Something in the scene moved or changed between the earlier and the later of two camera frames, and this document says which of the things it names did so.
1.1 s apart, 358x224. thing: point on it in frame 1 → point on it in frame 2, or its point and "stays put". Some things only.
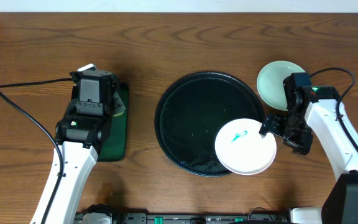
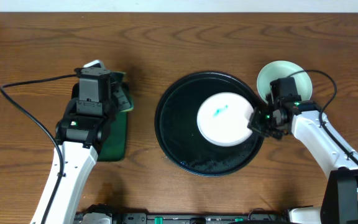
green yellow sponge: [119, 114] → [126, 88]
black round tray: [192, 111] stays put
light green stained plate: [270, 84] stays put
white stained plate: [241, 149] → [222, 121]
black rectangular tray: [115, 145] stays put
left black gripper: [117, 101] stays put
